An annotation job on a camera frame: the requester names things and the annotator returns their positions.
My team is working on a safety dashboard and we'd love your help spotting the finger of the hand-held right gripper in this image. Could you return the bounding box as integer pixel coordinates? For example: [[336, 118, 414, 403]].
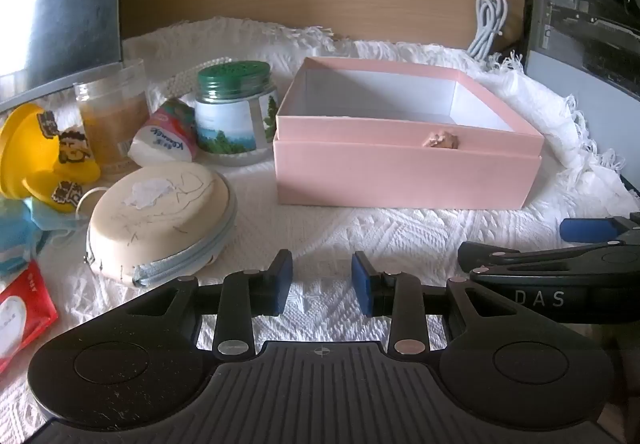
[[457, 241, 616, 275], [560, 213, 640, 242]]

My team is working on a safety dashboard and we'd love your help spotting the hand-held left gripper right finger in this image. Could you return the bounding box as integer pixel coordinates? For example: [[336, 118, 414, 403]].
[[351, 251, 526, 357]]

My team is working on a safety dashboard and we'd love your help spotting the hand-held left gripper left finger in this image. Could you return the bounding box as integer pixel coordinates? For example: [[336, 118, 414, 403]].
[[117, 250, 293, 359]]

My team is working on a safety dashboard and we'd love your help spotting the pink cardboard box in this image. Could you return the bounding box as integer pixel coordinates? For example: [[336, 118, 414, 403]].
[[272, 55, 546, 210]]

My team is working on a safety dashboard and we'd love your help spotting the red packet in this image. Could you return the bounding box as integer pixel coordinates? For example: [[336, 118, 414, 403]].
[[0, 259, 58, 375]]

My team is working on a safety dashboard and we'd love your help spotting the yellow plastic toy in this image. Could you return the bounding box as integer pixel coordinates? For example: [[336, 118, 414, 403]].
[[0, 103, 101, 214]]

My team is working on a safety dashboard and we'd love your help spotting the white knitted blanket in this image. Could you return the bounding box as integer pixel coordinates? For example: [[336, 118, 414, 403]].
[[0, 16, 640, 444]]

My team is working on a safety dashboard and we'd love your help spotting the beige zip case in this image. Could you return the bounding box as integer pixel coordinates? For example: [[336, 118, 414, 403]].
[[85, 161, 238, 287]]

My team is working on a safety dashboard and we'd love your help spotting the green-lid printed jar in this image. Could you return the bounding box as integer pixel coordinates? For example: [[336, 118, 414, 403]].
[[194, 59, 280, 167]]

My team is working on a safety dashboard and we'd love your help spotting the white tissue packet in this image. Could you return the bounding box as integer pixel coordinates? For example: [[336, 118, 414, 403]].
[[127, 99, 198, 165]]

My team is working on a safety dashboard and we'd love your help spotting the clear plastic cup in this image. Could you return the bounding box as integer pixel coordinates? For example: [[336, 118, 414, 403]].
[[73, 58, 151, 175]]

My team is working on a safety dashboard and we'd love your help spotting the blue face mask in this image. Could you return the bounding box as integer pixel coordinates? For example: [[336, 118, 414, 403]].
[[0, 189, 108, 275]]

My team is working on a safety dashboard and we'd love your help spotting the dark monitor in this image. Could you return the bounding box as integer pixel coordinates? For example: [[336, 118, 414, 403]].
[[0, 0, 126, 112]]

